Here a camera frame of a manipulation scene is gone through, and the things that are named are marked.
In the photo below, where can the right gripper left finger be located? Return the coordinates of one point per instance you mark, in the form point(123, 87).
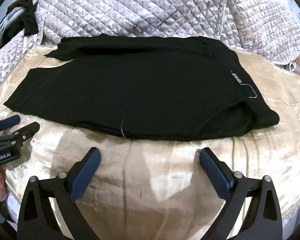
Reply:
point(36, 218)

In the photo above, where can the beige satin bed sheet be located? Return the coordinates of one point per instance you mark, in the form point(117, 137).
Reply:
point(157, 189)

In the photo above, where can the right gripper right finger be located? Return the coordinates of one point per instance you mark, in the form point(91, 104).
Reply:
point(263, 219)

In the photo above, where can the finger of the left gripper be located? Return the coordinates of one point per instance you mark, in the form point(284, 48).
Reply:
point(9, 122)
point(23, 134)

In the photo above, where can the grey floral quilted blanket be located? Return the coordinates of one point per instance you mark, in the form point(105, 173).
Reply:
point(264, 27)

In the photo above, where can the black pants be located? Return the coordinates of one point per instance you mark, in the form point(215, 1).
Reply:
point(153, 88)

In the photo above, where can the dark clothes pile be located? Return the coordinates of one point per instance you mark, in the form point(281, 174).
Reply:
point(21, 17)

